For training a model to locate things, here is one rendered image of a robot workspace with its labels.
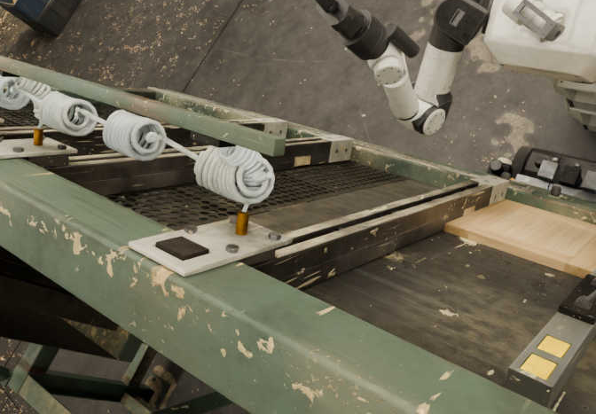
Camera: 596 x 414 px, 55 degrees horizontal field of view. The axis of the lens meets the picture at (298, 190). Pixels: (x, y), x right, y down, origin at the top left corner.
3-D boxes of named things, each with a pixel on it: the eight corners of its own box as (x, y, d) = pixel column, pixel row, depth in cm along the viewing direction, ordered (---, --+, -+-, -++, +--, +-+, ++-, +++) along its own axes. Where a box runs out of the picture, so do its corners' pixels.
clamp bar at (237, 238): (510, 207, 157) (532, 121, 151) (176, 357, 64) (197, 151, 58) (474, 196, 163) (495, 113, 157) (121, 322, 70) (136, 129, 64)
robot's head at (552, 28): (542, -3, 118) (529, -9, 112) (574, 22, 115) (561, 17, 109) (521, 23, 121) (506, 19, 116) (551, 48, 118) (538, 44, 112)
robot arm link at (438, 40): (433, 31, 150) (449, -22, 142) (466, 40, 148) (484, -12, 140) (425, 45, 141) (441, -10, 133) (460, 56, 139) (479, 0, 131)
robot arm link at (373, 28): (335, -23, 122) (369, 9, 130) (305, 11, 126) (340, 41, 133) (358, 2, 114) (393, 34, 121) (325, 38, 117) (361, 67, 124)
